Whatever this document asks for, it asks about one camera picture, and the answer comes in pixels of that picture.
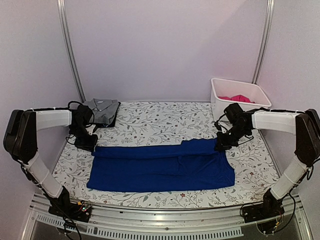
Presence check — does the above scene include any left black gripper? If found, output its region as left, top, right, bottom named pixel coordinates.
left=70, top=124, right=99, bottom=152

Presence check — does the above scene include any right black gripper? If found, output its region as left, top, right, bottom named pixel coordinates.
left=215, top=124, right=250, bottom=151

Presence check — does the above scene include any blue t-shirt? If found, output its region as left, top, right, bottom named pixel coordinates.
left=86, top=138, right=235, bottom=193

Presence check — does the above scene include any grey shirt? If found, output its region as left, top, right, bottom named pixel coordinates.
left=83, top=98, right=121, bottom=128

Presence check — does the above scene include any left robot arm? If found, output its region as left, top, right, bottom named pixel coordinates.
left=3, top=105, right=98, bottom=217

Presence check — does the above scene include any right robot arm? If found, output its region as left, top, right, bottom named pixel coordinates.
left=208, top=130, right=296, bottom=207

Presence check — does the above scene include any white plastic laundry bin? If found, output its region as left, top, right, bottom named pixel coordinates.
left=210, top=78, right=272, bottom=120

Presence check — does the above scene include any pink garment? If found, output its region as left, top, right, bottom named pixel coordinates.
left=218, top=94, right=255, bottom=104

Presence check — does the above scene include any floral tablecloth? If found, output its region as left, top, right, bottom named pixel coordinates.
left=53, top=102, right=279, bottom=209

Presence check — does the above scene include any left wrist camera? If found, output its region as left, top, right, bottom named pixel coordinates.
left=74, top=105, right=94, bottom=126

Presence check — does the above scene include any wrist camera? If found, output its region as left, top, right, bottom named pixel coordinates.
left=74, top=105, right=94, bottom=126
left=216, top=103, right=244, bottom=124

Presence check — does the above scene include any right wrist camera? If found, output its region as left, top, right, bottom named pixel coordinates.
left=216, top=103, right=244, bottom=124

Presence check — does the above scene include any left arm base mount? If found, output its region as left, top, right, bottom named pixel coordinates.
left=48, top=198, right=92, bottom=223

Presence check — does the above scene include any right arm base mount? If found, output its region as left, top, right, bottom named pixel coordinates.
left=239, top=203, right=285, bottom=235

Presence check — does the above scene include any front aluminium rail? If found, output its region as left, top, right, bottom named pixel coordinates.
left=21, top=193, right=316, bottom=240

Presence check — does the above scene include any left aluminium frame post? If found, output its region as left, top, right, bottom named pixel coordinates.
left=56, top=0, right=86, bottom=102

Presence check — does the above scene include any aluminium frame post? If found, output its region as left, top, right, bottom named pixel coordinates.
left=56, top=0, right=86, bottom=102
left=251, top=0, right=275, bottom=85

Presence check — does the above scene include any right aluminium frame post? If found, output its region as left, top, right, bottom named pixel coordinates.
left=251, top=0, right=275, bottom=85

